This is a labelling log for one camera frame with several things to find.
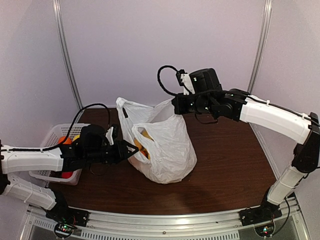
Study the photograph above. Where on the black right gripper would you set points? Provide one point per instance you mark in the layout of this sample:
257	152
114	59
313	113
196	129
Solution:
180	108

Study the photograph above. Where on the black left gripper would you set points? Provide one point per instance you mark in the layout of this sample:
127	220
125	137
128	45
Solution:
121	151

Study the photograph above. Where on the white plastic bag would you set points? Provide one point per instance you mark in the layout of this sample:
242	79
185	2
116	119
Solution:
172	155

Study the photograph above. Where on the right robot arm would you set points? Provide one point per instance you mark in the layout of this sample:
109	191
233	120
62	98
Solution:
303	128

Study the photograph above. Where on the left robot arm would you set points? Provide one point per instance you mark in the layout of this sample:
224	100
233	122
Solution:
60	158

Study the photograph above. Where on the yellow fruit in bag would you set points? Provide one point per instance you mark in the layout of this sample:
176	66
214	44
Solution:
142	147

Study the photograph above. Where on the yellow fruit upper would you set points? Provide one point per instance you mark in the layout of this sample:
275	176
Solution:
75	137

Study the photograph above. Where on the orange fruit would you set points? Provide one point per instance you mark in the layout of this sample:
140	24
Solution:
64	140

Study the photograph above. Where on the red fruit lower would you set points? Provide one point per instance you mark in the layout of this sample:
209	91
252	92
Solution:
66	175

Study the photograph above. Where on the white perforated plastic basket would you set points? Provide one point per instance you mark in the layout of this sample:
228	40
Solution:
52	139

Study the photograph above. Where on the left circuit board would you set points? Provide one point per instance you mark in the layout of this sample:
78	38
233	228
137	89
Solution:
63	230

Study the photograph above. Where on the circuit board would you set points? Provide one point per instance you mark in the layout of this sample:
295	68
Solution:
265	230
63	230

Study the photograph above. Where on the right circuit board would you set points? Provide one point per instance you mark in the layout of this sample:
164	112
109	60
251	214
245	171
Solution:
265	230

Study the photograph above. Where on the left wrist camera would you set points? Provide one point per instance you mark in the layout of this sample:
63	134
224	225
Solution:
112	133

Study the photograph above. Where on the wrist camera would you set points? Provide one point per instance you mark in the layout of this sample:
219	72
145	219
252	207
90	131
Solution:
184	81
112	133

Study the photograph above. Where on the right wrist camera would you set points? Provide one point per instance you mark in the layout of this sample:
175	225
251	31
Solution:
184	81

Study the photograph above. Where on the right aluminium frame post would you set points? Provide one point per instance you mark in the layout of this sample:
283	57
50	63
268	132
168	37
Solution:
263	36

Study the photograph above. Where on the aluminium frame post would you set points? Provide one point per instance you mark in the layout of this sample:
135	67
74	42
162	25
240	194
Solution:
263	36
65	53

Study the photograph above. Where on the front aluminium rail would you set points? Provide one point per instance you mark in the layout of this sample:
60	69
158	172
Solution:
223	225

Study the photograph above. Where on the left aluminium frame post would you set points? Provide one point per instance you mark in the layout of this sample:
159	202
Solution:
65	53

